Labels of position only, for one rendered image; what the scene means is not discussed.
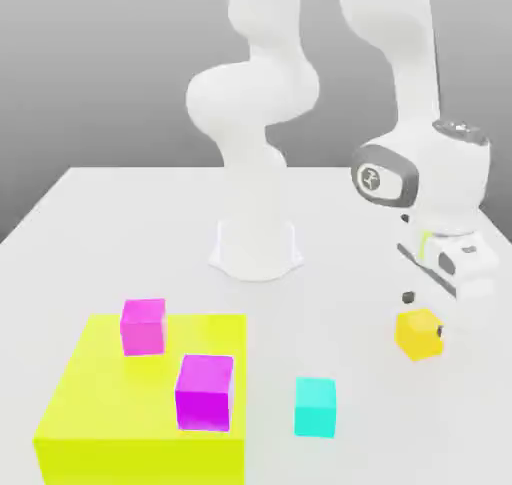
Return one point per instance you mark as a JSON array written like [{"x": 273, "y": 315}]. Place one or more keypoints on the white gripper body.
[{"x": 434, "y": 276}]

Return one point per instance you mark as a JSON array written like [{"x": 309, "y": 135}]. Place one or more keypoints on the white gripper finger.
[
  {"x": 440, "y": 330},
  {"x": 408, "y": 297}
]

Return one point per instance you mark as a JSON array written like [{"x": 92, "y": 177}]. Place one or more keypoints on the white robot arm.
[{"x": 256, "y": 93}]

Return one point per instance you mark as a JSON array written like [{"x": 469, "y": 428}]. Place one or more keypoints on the small orange cube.
[{"x": 416, "y": 335}]

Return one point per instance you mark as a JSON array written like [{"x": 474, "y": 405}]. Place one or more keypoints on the small cyan cube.
[{"x": 315, "y": 409}]

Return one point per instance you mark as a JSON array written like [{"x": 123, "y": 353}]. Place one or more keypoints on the small magenta cube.
[
  {"x": 142, "y": 329},
  {"x": 203, "y": 395}
]

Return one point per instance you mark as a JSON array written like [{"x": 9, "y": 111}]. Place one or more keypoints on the large yellow box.
[{"x": 120, "y": 433}]

